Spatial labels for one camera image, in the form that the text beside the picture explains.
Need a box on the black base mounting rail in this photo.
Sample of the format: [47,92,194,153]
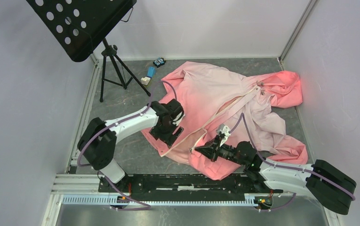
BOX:
[115,173,283,202]

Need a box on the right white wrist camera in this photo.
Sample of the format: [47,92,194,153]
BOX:
[216,124,231,146]

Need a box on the purple cable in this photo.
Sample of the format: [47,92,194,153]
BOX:
[228,113,357,213]
[77,80,178,212]

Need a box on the pink zip-up jacket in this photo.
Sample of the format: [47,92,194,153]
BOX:
[142,61,308,180]

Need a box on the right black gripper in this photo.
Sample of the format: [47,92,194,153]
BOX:
[195,135,246,166]

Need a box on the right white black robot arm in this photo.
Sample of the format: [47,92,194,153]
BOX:
[195,136,357,215]

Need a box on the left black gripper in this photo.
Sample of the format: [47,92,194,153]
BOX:
[149,120,184,148]

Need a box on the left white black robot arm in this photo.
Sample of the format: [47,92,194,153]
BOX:
[77,99,184,192]

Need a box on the blue block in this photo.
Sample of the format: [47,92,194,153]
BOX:
[147,66,156,78]

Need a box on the cream white block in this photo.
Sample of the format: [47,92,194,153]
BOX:
[140,76,151,86]

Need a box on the small black blue toy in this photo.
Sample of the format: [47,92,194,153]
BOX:
[153,57,166,68]

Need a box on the black perforated music stand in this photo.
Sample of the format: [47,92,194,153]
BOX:
[28,0,151,96]

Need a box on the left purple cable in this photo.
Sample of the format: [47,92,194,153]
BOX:
[77,80,178,212]

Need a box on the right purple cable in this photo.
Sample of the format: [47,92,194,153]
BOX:
[228,113,357,213]

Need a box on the white toothed cable duct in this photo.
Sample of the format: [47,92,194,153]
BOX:
[62,194,271,207]

